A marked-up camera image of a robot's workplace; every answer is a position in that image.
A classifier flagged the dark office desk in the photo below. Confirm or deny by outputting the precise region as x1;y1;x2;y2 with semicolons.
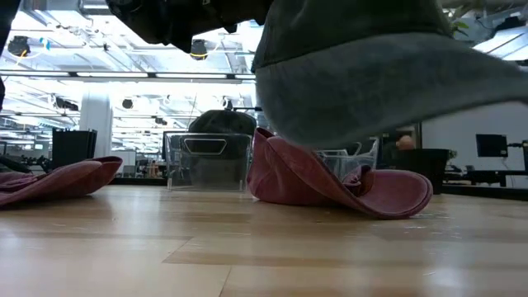
445;164;528;189

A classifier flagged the clear plastic bin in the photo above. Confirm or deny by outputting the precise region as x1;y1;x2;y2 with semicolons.
315;138;380;182
164;131;253;193

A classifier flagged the maroon baseball cap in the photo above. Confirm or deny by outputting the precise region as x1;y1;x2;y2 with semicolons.
247;126;434;220
0;155;124;209

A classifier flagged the black cabinet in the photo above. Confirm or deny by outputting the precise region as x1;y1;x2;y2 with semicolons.
51;129;99;170

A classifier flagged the green leafy plant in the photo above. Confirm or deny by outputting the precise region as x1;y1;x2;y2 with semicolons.
445;3;474;40

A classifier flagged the person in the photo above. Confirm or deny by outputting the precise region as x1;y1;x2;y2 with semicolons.
394;134;417;152

